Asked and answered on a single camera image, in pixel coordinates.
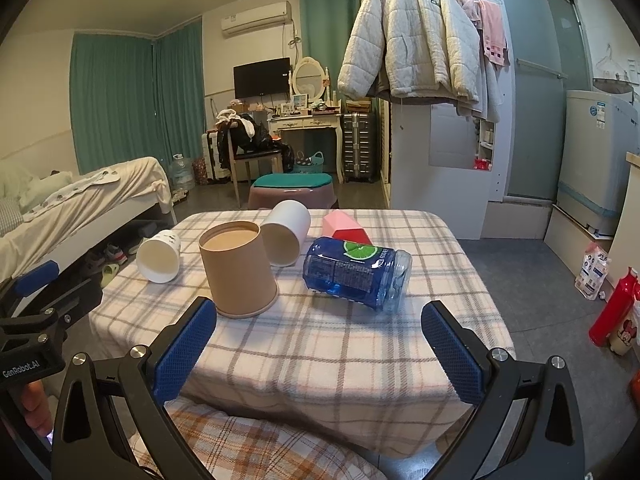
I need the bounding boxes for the small white printed cup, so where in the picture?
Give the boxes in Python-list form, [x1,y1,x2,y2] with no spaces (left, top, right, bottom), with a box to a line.
[136,230,181,284]

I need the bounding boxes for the grey hanging garment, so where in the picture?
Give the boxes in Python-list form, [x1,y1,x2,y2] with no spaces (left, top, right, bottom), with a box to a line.
[455,60,503,123]

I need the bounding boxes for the red bottle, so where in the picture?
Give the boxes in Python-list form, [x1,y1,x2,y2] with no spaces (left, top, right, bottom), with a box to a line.
[588,267,640,348]

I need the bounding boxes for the stool with green cushion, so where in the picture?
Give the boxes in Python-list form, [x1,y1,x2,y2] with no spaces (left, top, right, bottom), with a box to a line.
[248,172,338,211]

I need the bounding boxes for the pale green pillow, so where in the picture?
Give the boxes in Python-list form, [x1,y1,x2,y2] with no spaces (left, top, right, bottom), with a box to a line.
[20,171,73,211]

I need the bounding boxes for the cream cartoon print container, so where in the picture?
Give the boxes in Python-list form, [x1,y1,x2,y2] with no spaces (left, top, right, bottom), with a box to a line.
[607,305,640,357]

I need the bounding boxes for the person's left hand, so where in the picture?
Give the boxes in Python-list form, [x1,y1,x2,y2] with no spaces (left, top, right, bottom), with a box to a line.
[21,379,54,437]

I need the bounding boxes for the blue plastic bottle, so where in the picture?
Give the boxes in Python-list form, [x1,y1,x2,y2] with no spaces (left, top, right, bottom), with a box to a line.
[302,236,413,312]

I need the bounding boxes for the pink towel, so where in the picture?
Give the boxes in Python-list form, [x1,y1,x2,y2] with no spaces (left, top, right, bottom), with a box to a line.
[457,0,510,66]

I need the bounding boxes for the white air conditioner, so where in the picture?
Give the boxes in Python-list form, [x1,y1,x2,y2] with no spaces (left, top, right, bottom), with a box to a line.
[220,1,293,37]

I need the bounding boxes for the brown paper cup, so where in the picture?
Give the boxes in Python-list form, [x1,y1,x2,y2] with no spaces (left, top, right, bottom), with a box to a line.
[198,220,279,319]

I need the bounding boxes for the white suitcase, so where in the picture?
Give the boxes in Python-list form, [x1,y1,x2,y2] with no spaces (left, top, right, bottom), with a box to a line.
[201,130,231,183]

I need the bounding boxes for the oval white mirror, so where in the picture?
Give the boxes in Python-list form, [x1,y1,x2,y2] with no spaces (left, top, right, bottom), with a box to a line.
[291,56,331,101]

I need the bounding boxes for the white wardrobe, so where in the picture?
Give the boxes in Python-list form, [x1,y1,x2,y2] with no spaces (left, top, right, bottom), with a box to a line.
[377,0,516,241]

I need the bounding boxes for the silver suitcase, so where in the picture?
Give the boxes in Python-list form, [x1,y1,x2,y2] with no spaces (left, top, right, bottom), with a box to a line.
[341,111,377,183]

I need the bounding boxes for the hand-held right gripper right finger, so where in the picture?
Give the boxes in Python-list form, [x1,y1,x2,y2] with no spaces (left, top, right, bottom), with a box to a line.
[421,301,586,480]

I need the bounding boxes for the white detergent bag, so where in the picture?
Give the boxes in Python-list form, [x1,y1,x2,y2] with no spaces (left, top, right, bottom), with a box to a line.
[574,242,613,301]

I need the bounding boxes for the tall white cup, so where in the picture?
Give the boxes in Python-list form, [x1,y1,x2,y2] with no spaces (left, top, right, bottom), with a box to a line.
[260,200,312,267]

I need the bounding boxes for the pink box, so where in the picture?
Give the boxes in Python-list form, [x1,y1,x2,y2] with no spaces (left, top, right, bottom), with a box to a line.
[322,211,370,245]

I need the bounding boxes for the green curtain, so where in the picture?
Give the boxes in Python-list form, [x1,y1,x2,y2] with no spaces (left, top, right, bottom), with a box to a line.
[299,0,368,106]
[152,22,206,161]
[70,32,156,176]

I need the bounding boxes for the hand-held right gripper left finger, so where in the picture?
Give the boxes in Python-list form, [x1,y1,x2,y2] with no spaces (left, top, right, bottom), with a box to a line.
[50,296,218,480]

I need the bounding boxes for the clear water jug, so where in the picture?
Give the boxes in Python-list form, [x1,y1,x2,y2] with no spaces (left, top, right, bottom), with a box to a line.
[167,154,195,192]

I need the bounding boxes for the wooden chair with clothes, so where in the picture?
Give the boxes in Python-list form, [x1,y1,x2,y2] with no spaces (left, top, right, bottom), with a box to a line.
[215,107,295,208]

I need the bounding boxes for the person's plaid trouser leg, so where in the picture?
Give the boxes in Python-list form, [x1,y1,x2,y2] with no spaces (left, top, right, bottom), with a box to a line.
[125,400,386,480]

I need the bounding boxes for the bed with beige sheet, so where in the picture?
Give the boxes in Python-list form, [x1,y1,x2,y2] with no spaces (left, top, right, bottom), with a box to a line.
[0,156,178,286]

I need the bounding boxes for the white puffer jacket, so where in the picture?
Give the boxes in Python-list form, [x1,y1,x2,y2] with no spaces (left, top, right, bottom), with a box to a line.
[337,0,481,103]

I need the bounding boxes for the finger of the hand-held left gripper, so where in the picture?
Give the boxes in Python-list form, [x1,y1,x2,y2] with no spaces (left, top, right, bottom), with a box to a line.
[0,260,60,317]
[44,275,104,332]

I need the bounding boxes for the plaid tablecloth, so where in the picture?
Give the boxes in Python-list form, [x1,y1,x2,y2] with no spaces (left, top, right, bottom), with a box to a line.
[89,208,516,461]

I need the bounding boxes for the blue basket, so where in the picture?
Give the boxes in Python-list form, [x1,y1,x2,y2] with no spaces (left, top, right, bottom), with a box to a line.
[294,151,325,173]

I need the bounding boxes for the black television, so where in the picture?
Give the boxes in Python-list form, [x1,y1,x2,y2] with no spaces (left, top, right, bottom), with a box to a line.
[233,57,292,99]

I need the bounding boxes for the white dressing table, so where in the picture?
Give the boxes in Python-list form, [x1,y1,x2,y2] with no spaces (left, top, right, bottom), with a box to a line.
[267,110,346,183]

